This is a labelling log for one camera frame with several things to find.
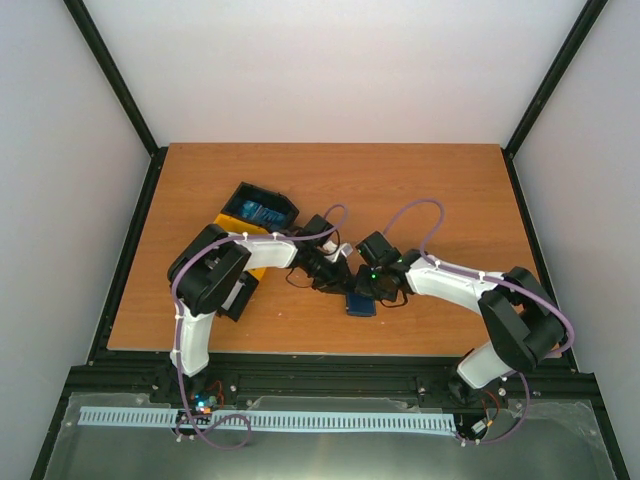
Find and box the black frame post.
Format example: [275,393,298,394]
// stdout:
[503,0,609,154]
[62,0,161,157]

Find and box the blue leather card holder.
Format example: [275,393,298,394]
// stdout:
[346,292,377,318]

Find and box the yellow bin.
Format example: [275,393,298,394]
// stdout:
[214,213,268,235]

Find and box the blue cards stack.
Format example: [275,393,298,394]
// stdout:
[239,200,287,229]

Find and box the black frame post right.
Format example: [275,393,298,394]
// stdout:
[503,0,609,154]

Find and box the light blue cable duct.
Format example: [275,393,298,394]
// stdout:
[78,406,456,436]

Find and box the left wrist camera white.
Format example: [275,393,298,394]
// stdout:
[322,240,353,263]

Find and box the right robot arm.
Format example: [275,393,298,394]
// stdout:
[356,231,575,390]

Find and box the black frame post left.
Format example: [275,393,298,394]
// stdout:
[62,0,161,157]

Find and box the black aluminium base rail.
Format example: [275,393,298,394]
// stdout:
[59,353,604,413]

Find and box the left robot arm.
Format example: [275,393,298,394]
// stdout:
[168,215,354,403]

